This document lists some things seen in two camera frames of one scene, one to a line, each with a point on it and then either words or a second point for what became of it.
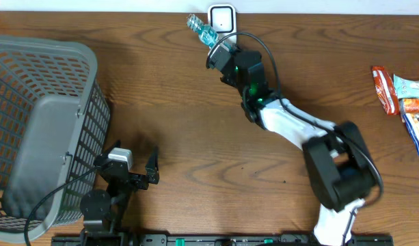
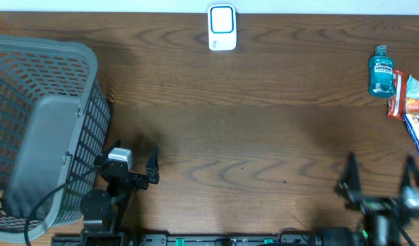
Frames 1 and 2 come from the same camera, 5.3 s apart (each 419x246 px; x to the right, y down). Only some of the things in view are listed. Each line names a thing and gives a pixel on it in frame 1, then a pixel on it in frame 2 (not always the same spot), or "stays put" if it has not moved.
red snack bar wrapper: x=386 y=89 -> x=398 y=105
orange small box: x=408 y=105 stays put
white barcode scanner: x=223 y=18 stays put
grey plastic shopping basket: x=48 y=121 stays put
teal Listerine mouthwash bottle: x=208 y=33 -> x=381 y=69
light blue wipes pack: x=406 y=88 stays put
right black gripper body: x=232 y=80 -> x=379 y=206
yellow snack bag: x=417 y=125 stays put
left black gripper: x=152 y=173 stays put
